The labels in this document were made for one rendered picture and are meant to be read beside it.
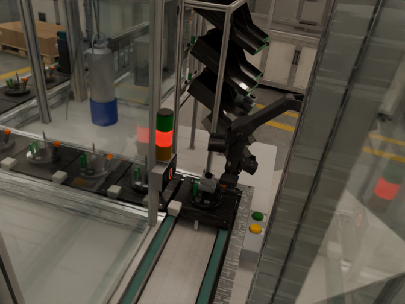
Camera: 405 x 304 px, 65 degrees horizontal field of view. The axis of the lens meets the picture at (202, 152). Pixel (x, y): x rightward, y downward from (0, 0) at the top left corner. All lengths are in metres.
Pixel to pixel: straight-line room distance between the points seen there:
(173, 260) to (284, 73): 4.34
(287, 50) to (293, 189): 4.97
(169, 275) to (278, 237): 0.95
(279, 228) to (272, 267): 0.03
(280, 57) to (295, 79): 0.41
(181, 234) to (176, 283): 0.21
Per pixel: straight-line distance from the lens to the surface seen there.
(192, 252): 1.18
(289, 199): 0.17
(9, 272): 0.56
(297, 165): 0.16
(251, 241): 1.20
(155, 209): 1.14
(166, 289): 1.09
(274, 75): 5.24
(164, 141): 0.95
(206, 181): 1.23
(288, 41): 5.09
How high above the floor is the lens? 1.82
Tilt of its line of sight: 32 degrees down
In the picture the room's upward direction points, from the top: 7 degrees clockwise
